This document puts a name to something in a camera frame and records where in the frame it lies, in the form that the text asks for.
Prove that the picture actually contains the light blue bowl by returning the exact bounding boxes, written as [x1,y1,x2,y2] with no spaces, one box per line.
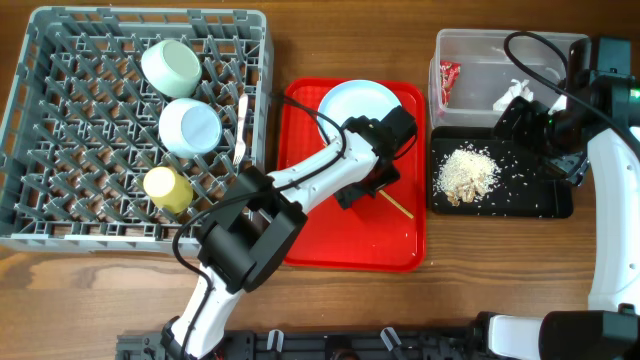
[159,98,222,159]

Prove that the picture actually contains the clear plastic bin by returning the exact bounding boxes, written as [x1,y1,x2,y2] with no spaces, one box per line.
[428,29,587,128]

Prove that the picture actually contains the grey dishwasher rack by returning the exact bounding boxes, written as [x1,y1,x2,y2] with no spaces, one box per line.
[1,7,274,253]

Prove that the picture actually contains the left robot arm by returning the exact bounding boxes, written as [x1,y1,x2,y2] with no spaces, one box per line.
[161,106,417,359]

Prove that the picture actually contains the light blue plate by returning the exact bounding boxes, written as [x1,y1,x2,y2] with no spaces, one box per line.
[318,80,401,125]

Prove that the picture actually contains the white plastic fork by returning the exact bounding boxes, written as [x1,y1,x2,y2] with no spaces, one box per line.
[233,94,249,166]

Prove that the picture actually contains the rice and food scraps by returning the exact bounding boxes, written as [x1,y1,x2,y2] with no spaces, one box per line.
[434,143,502,207]

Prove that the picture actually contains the red snack wrapper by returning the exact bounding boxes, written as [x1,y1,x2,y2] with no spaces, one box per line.
[439,60,461,107]

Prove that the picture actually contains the yellow cup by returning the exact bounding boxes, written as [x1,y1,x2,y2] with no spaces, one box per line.
[143,167,193,214]

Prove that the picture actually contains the wooden chopstick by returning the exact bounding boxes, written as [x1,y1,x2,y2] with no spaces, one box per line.
[378,190,414,219]

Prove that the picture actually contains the green bowl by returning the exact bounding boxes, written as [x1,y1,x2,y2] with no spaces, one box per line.
[141,39,202,98]

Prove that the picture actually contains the black tray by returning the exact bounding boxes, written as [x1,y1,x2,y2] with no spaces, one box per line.
[430,126,574,219]

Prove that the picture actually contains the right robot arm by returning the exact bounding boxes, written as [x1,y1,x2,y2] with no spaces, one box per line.
[416,36,639,359]

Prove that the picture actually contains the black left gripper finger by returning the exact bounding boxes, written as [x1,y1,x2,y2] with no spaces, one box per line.
[364,164,400,197]
[334,185,367,210]

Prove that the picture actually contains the red plastic tray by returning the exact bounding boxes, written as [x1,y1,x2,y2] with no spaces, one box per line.
[276,77,427,272]

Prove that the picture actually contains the white tissue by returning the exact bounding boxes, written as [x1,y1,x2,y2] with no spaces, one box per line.
[493,79,534,111]

